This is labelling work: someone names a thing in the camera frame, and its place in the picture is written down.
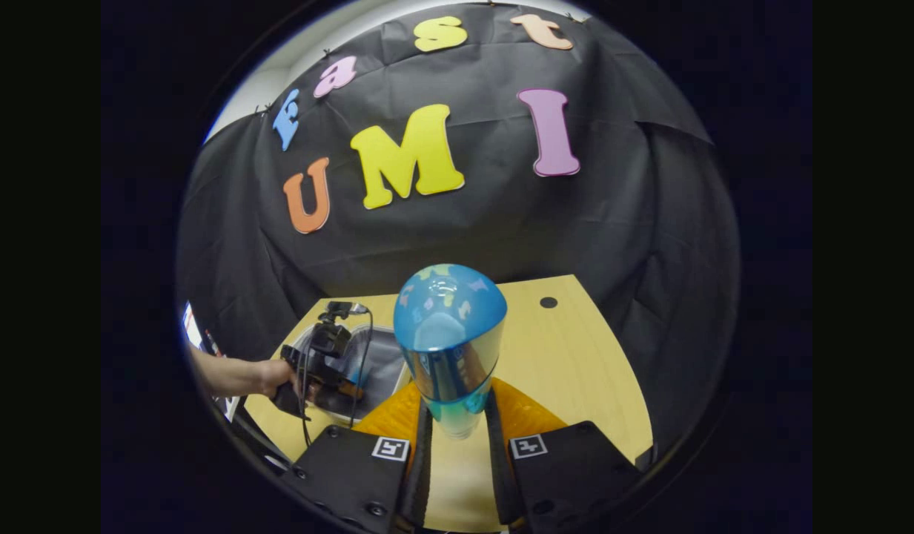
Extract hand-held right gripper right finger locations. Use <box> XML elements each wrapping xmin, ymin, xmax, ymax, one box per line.
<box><xmin>485</xmin><ymin>377</ymin><xmax>643</xmax><ymax>530</ymax></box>

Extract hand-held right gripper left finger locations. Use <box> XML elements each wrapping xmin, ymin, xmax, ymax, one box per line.
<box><xmin>290</xmin><ymin>378</ymin><xmax>434</xmax><ymax>534</ymax></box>

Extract white suitcase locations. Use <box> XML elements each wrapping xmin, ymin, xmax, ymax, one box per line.
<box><xmin>282</xmin><ymin>324</ymin><xmax>414</xmax><ymax>428</ymax></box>

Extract shiny blue green tube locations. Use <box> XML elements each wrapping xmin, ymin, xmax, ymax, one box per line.
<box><xmin>394</xmin><ymin>263</ymin><xmax>509</xmax><ymax>441</ymax></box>

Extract black backdrop cloth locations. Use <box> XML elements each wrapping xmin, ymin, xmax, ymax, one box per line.
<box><xmin>176</xmin><ymin>4</ymin><xmax>741</xmax><ymax>461</ymax></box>

